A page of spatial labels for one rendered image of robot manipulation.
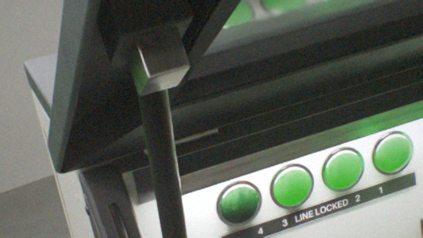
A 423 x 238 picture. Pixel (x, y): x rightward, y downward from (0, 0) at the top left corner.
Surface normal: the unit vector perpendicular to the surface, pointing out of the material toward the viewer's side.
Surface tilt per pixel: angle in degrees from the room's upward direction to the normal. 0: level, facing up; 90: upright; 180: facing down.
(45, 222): 0
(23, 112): 90
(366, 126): 90
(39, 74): 0
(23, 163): 90
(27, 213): 0
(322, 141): 90
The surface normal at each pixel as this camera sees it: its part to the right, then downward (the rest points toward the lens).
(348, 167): 0.36, 0.26
